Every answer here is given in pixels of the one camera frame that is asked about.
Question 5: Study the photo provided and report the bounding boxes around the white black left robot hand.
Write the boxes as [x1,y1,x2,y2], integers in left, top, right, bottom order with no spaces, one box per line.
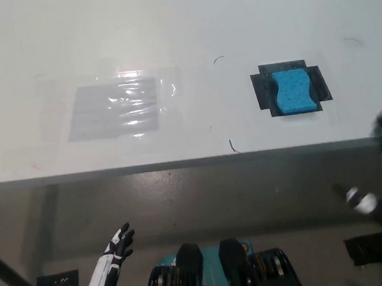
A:
[75,221,140,286]

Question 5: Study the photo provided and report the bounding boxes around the blue wavy soft sponge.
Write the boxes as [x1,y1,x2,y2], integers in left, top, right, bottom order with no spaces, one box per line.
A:
[269,67,323,116]

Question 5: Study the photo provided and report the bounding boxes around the black teal robot torso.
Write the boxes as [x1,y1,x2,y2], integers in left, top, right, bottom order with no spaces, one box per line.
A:
[138,232,306,286]

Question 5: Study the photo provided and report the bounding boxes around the black tape marked spot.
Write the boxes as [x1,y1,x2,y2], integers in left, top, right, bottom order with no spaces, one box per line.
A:
[249,57,336,120]

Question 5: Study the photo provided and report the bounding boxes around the black metal table leg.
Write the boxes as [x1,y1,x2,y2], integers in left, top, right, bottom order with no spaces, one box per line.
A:
[0,239,45,286]

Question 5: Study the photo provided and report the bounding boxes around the grey tape patch under film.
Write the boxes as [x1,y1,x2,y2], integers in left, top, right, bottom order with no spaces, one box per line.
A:
[63,77,162,143]

